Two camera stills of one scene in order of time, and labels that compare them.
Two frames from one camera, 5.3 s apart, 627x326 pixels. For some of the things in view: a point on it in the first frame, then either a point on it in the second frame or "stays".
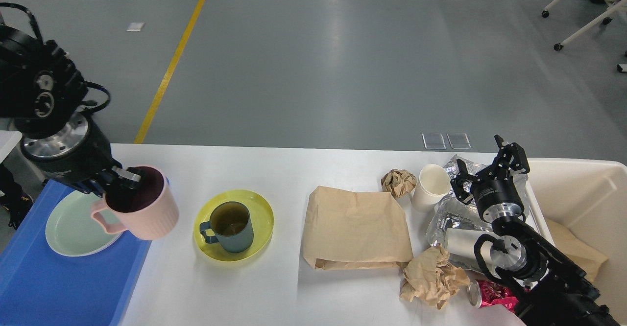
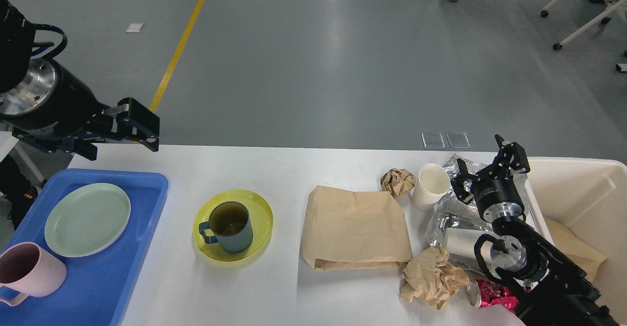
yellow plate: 262,218 stays
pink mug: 148,212 -> 25,268
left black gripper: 79,151 -> 48,102
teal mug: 230,224 stays
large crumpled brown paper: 429,278 stays
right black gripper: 496,195 stays
